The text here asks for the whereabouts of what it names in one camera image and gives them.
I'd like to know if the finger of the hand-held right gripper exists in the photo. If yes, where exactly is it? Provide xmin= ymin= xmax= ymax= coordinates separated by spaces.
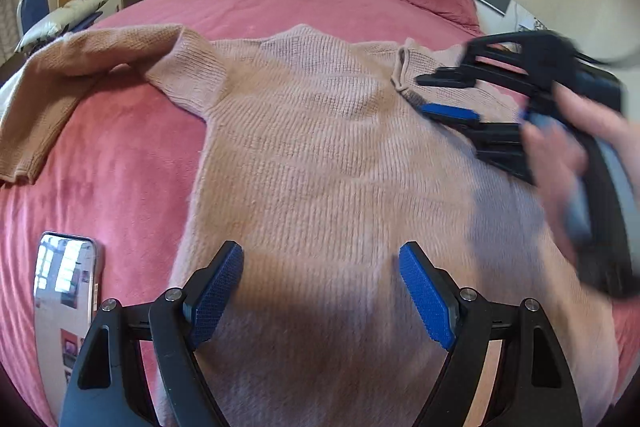
xmin=416 ymin=32 xmax=576 ymax=100
xmin=421 ymin=103 xmax=536 ymax=185

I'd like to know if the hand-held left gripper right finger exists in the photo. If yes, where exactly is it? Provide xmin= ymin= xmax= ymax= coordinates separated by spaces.
xmin=398 ymin=241 xmax=583 ymax=427

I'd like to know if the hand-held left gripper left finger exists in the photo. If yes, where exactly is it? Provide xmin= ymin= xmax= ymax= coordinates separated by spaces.
xmin=59 ymin=241 xmax=246 ymax=427

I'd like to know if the pink knit sweater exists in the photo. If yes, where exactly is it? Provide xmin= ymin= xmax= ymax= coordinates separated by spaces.
xmin=0 ymin=23 xmax=621 ymax=427

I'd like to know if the person's right hand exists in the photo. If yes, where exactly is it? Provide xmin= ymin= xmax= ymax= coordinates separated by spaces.
xmin=520 ymin=84 xmax=640 ymax=268

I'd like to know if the smartphone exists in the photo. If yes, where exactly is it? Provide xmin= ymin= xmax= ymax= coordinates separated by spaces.
xmin=32 ymin=231 xmax=103 ymax=418

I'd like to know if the pink fleece bed blanket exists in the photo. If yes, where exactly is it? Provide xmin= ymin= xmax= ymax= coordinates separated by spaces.
xmin=0 ymin=0 xmax=640 ymax=427

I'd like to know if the grey white cushion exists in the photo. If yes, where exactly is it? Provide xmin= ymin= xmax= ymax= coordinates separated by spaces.
xmin=15 ymin=0 xmax=112 ymax=54

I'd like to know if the blue chair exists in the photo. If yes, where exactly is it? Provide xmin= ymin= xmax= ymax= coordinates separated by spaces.
xmin=16 ymin=0 xmax=51 ymax=40

